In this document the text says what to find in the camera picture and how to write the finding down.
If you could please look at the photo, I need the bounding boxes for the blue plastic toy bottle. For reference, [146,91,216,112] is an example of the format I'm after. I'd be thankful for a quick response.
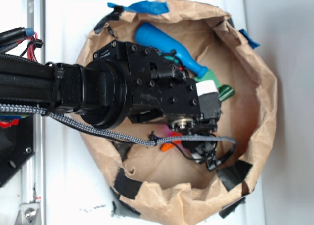
[134,23,208,78]

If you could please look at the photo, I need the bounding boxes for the aluminium frame rail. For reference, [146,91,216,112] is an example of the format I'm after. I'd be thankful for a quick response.
[21,0,47,225]

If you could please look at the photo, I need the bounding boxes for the green rectangular block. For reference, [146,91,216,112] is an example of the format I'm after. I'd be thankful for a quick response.
[194,69,221,89]

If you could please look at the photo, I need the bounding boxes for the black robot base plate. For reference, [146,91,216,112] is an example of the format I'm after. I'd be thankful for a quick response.
[0,117,34,187]

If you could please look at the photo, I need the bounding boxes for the red and black wires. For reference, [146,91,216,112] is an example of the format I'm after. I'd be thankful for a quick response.
[0,27,44,63]

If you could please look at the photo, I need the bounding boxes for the blue tape strip top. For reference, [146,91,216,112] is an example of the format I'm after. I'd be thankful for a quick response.
[107,0,169,15]

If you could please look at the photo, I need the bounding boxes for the brown paper bag bin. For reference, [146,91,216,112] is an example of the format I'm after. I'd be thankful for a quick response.
[77,0,277,225]

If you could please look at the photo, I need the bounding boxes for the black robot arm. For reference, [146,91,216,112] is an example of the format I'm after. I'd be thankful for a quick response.
[0,40,226,171]

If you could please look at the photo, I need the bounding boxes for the orange toy carrot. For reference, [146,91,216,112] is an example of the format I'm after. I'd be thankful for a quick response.
[161,84,236,153]

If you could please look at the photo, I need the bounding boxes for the metal corner bracket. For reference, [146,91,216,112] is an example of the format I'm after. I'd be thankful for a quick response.
[14,203,42,225]

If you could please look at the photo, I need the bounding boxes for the blue tape piece right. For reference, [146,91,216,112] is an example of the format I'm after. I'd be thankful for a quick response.
[239,29,260,49]

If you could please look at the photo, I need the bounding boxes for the grey braided cable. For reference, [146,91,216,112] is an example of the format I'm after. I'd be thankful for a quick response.
[0,103,237,147]

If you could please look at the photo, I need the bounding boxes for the white plastic tray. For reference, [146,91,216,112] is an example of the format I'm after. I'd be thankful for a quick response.
[44,0,267,225]

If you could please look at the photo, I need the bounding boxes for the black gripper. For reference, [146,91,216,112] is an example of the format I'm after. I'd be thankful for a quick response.
[169,80,221,171]

